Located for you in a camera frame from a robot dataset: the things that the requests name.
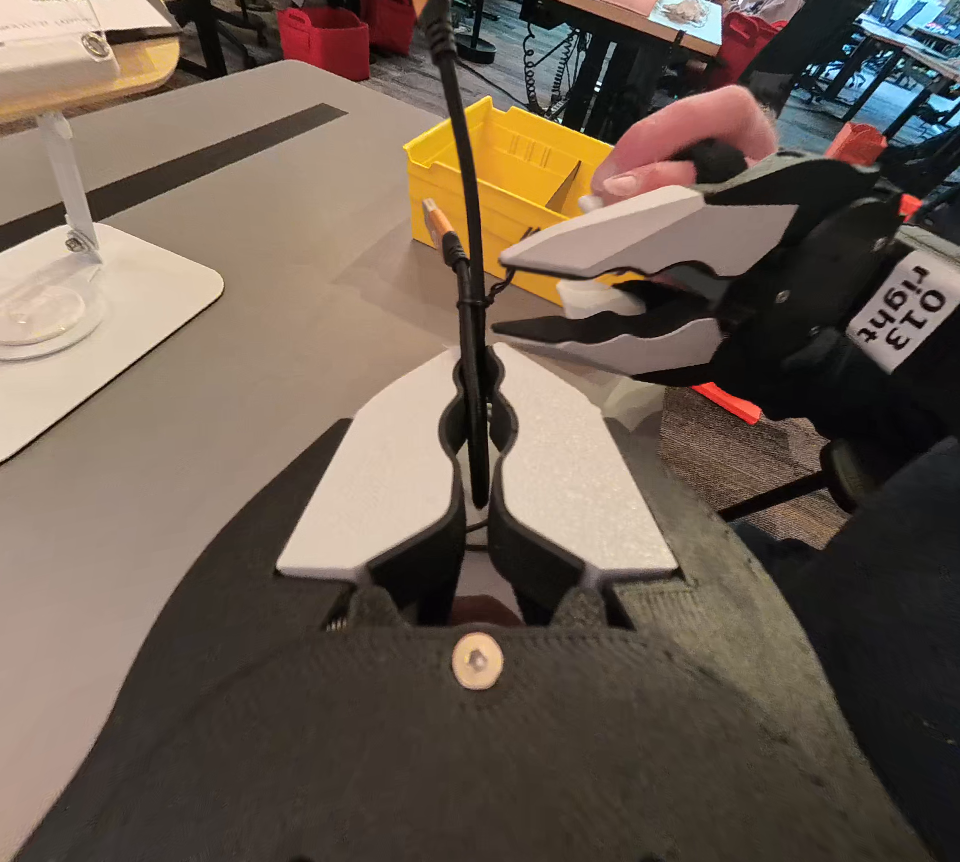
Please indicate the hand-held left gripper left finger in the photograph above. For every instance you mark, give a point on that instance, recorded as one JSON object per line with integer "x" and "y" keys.
{"x": 375, "y": 494}

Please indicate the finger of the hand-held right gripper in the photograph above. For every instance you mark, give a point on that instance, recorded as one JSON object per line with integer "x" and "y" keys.
{"x": 660, "y": 355}
{"x": 645, "y": 231}

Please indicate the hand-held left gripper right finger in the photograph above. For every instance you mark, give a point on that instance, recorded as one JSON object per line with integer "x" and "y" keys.
{"x": 585, "y": 494}

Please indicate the yellow plastic bin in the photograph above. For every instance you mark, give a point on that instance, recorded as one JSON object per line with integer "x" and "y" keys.
{"x": 450, "y": 194}

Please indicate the person's right hand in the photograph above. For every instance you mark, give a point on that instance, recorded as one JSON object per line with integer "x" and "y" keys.
{"x": 675, "y": 126}

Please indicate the orange traffic cone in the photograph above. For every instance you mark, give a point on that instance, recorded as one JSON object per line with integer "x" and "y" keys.
{"x": 855, "y": 145}

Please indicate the red storage bin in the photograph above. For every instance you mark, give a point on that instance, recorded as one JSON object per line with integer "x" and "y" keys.
{"x": 386, "y": 14}
{"x": 322, "y": 44}

